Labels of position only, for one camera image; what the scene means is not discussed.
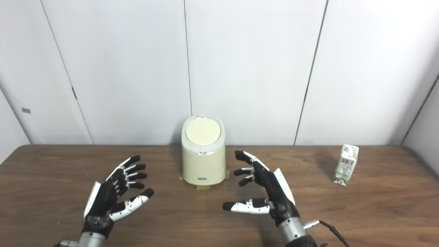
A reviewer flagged cream-colored trash bin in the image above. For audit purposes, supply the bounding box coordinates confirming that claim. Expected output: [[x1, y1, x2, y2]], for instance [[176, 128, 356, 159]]
[[181, 114, 227, 186]]

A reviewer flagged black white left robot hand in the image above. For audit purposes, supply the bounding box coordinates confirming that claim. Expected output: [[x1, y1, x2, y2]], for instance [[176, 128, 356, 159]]
[[82, 155, 155, 240]]

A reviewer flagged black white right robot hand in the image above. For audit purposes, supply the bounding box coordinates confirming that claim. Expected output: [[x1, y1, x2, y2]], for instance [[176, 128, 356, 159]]
[[222, 150, 300, 227]]

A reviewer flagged white green milk carton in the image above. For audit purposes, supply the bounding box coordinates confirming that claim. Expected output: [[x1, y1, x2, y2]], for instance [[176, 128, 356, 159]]
[[332, 144, 359, 187]]

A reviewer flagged round cream bin lid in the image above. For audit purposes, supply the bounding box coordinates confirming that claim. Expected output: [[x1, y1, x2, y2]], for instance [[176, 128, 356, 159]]
[[185, 117, 222, 145]]

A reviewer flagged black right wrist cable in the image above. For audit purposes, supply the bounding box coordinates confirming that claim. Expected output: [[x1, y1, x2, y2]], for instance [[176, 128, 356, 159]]
[[304, 220, 350, 247]]

